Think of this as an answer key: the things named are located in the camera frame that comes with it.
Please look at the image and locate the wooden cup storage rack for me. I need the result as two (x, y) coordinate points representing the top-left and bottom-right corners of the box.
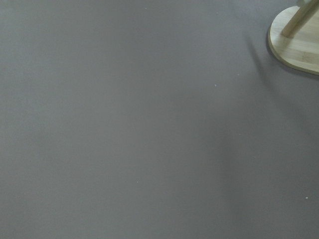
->
(268, 0), (319, 75)

